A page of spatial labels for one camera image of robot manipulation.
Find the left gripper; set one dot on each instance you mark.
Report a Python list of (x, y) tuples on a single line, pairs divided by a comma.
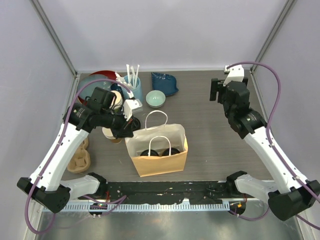
[(125, 130)]

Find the dark blue leaf-shaped plate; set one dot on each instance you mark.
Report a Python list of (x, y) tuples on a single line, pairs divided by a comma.
[(165, 83)]

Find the red round plate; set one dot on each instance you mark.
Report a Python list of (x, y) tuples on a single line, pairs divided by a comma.
[(106, 85)]

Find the light blue straw holder cup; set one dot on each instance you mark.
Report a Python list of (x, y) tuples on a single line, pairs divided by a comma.
[(137, 92)]

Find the cardboard cup carrier stack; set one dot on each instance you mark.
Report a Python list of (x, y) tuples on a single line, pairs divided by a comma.
[(80, 161)]

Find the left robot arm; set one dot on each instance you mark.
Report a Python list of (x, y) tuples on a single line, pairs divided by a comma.
[(45, 184)]

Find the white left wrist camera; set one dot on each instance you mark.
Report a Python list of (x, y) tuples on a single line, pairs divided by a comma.
[(130, 107)]

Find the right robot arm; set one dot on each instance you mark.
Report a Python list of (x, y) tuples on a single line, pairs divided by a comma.
[(291, 192)]

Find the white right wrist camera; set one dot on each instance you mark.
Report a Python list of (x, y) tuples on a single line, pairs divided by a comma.
[(234, 74)]

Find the black lid stack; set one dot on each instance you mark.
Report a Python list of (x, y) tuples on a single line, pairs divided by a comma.
[(135, 124)]

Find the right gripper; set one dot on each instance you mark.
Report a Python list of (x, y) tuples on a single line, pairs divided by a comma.
[(217, 86)]

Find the green paper cup stack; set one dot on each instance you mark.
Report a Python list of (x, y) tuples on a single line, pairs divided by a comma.
[(117, 100)]

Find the pale green ceramic bowl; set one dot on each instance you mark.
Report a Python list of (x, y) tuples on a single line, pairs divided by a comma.
[(155, 98)]

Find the brown paper cup stack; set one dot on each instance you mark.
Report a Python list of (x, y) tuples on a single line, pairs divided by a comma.
[(107, 132)]

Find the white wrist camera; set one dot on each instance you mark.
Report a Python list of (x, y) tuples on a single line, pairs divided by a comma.
[(234, 74), (130, 107)]

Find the brown paper bag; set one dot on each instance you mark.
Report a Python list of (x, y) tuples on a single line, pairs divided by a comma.
[(158, 138)]

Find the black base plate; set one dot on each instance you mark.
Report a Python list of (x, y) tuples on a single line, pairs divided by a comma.
[(169, 192)]

